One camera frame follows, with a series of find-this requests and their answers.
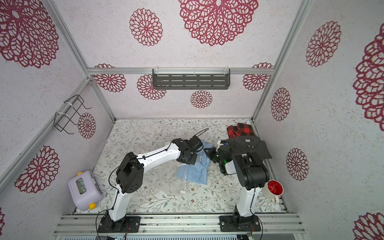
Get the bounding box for dark grey shirt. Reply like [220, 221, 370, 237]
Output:
[222, 136, 273, 160]

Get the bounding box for light blue shirt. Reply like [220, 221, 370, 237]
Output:
[176, 140, 213, 185]

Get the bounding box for clear plastic vacuum bag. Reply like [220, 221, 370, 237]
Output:
[138, 128, 228, 194]

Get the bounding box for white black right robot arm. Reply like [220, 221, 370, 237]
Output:
[204, 145, 270, 229]

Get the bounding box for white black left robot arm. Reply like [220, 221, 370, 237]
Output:
[108, 135, 204, 222]

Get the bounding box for red black plaid shirt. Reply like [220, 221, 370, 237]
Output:
[227, 123, 255, 139]

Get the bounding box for red white mug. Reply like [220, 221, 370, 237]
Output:
[262, 180, 284, 204]

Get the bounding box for lilac toy toaster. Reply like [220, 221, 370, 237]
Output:
[68, 170, 104, 211]

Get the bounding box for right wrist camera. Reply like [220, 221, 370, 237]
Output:
[217, 141, 225, 148]

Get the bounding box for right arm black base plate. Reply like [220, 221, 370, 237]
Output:
[219, 216, 262, 232]

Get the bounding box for dark grey wall shelf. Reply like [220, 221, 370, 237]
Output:
[152, 69, 231, 90]

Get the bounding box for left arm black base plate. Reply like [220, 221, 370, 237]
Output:
[97, 215, 141, 234]

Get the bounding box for black wire wall rack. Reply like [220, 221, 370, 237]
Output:
[53, 94, 91, 135]

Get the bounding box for aluminium mounting rail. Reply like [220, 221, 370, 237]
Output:
[53, 214, 306, 237]

